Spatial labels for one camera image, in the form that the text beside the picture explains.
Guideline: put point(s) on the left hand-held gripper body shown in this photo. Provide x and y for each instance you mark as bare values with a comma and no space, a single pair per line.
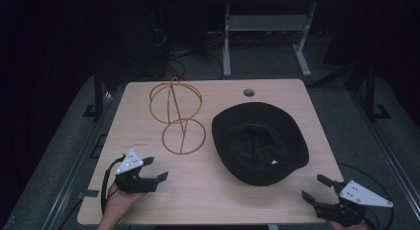
135,183

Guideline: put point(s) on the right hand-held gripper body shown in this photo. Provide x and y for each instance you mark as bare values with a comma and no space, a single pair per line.
360,195

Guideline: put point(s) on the black bucket hat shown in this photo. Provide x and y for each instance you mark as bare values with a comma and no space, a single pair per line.
261,144

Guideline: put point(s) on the person's left hand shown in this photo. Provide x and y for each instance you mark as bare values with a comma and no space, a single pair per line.
117,203

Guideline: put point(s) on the person's right hand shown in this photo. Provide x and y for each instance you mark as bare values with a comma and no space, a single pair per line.
343,226

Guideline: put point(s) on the black tape strip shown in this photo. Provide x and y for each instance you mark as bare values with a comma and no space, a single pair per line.
91,193

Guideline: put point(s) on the black metal stand leg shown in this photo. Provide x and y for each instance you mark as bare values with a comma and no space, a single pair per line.
98,94
371,91

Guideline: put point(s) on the dark computer tower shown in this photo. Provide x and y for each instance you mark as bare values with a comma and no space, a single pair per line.
138,41

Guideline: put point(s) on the grey metal table frame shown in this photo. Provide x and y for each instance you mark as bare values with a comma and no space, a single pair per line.
264,22

